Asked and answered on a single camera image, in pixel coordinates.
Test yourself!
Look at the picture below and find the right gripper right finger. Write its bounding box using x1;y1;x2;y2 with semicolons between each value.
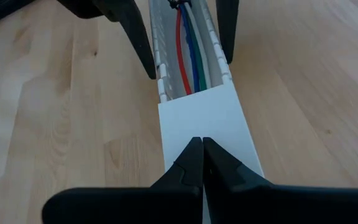
203;138;358;224

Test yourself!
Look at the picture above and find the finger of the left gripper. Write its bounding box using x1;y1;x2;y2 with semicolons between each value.
91;0;158;80
215;0;241;65

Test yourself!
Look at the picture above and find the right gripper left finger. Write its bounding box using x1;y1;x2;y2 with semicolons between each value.
41;136;204;224

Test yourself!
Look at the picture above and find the white cable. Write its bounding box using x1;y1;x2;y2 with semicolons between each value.
183;1;213;90

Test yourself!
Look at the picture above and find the white slotted cable duct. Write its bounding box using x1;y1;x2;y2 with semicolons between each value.
148;0;234;104

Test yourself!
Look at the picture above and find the blue cable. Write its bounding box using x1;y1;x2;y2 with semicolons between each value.
178;2;202;93

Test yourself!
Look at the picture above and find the green cable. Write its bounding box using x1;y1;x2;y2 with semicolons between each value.
187;18;208;92

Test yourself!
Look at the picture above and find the coloured wire bundle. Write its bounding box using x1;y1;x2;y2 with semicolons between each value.
175;7;194;96

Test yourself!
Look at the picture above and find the white duct cover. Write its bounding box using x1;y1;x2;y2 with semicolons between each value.
157;81;265;224

